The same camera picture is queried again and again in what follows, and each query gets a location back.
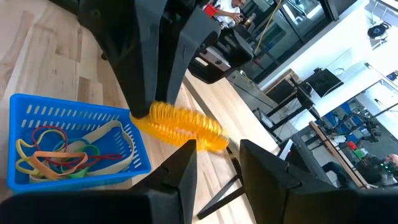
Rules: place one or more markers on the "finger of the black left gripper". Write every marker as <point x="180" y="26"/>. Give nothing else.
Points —
<point x="133" y="62"/>
<point x="189" y="40"/>

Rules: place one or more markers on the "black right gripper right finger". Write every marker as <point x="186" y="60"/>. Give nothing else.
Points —
<point x="267" y="186"/>

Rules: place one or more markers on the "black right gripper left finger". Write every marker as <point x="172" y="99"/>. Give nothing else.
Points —
<point x="180" y="177"/>

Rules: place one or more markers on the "wide tan rubber band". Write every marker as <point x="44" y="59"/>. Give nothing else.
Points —
<point x="129" y="149"/>

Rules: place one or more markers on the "thin red rubber band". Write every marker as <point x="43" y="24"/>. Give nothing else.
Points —
<point x="109" y="156"/>

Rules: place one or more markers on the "blue rubber band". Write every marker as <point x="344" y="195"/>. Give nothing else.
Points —
<point x="60" y="143"/>

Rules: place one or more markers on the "orange rubber band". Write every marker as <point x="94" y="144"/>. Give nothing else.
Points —
<point x="59" y="154"/>

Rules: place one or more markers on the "blue plastic basket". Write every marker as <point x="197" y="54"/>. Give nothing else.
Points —
<point x="18" y="102"/>

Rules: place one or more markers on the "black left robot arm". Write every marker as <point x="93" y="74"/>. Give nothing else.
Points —
<point x="230" y="53"/>

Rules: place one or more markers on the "person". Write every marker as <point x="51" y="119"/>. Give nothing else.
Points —
<point x="373" y="171"/>
<point x="228" y="11"/>

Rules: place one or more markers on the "black computer monitor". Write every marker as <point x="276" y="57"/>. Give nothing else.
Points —
<point x="325" y="81"/>

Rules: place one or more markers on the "black metal rig frame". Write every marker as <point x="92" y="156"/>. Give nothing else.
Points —
<point x="202" y="102"/>

